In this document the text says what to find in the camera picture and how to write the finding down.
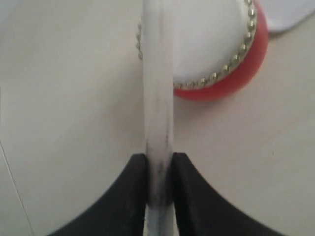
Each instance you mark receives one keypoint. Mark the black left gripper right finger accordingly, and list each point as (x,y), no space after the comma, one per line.
(202,211)

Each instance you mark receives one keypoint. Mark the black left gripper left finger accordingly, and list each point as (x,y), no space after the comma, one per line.
(120,211)

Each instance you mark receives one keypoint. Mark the white drumstick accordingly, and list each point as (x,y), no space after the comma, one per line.
(158,110)

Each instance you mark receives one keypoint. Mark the small red drum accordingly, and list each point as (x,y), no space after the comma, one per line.
(200,50)

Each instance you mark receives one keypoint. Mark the white plastic tray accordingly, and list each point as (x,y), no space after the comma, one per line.
(282,15)

